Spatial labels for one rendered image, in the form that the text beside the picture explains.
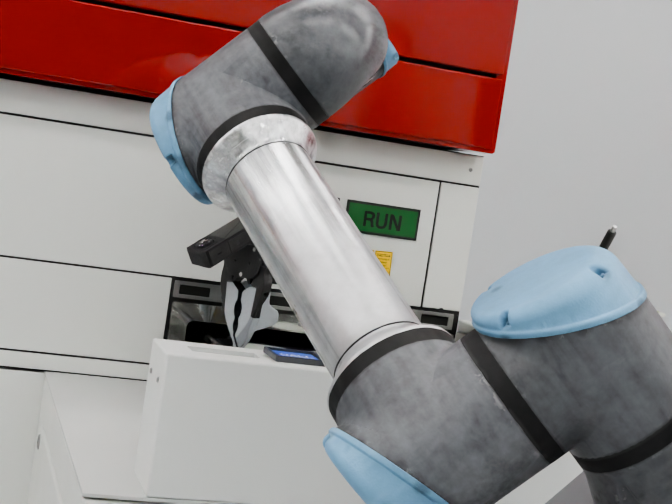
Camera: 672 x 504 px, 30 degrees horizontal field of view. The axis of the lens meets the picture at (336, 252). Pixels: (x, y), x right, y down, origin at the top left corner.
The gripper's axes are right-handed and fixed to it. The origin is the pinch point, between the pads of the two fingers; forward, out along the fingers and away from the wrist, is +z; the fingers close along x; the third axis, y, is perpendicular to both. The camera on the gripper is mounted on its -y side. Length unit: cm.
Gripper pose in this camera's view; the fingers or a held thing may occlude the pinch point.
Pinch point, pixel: (236, 339)
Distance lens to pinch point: 172.2
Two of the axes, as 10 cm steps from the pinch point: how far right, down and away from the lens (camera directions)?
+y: 7.1, 0.7, 7.0
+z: -1.5, 9.9, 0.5
